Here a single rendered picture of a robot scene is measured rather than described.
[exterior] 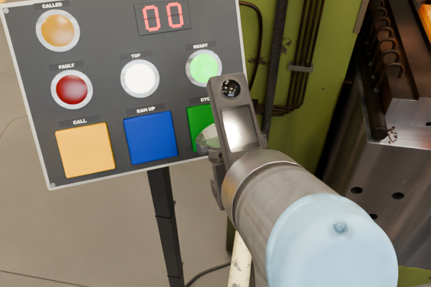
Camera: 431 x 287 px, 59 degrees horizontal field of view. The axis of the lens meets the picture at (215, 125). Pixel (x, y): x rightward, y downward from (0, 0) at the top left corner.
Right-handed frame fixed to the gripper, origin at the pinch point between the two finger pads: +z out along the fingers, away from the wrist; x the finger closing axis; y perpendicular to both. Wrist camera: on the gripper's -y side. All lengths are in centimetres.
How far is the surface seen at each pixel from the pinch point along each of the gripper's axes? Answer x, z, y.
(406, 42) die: 48, 17, -5
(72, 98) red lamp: -20.2, 2.6, -7.5
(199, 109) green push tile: -1.7, 2.3, -2.5
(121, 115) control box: -13.8, 3.0, -3.6
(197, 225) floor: 4, 90, 67
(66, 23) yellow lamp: -18.7, 2.7, -18.1
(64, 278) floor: -50, 82, 71
